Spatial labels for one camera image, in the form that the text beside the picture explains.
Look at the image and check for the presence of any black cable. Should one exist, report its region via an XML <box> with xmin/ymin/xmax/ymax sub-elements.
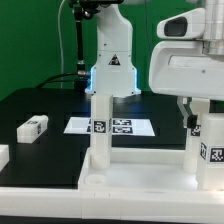
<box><xmin>35</xmin><ymin>73</ymin><xmax>91</xmax><ymax>89</ymax></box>

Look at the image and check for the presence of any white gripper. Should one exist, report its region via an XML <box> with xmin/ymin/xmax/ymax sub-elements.
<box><xmin>149</xmin><ymin>7</ymin><xmax>224</xmax><ymax>128</ymax></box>

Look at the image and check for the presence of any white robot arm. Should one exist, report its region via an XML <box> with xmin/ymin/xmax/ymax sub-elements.
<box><xmin>69</xmin><ymin>0</ymin><xmax>224</xmax><ymax>128</ymax></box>

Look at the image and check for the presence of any white left fence block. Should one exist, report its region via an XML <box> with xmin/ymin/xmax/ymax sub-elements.
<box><xmin>0</xmin><ymin>145</ymin><xmax>9</xmax><ymax>172</ymax></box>

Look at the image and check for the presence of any white desk top tray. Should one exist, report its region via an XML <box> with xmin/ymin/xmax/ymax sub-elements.
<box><xmin>78</xmin><ymin>147</ymin><xmax>199</xmax><ymax>192</ymax></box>

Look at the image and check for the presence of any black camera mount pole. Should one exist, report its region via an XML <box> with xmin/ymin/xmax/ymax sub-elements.
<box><xmin>73</xmin><ymin>7</ymin><xmax>89</xmax><ymax>95</ymax></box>

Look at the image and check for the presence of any white front fence rail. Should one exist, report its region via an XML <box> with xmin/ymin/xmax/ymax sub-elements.
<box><xmin>0</xmin><ymin>187</ymin><xmax>224</xmax><ymax>224</ymax></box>

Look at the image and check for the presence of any fiducial marker sheet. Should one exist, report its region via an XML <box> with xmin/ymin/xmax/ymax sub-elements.
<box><xmin>64</xmin><ymin>117</ymin><xmax>155</xmax><ymax>136</ymax></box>

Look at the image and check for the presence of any white cable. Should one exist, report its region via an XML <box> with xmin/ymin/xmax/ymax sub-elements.
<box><xmin>57</xmin><ymin>0</ymin><xmax>68</xmax><ymax>90</ymax></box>

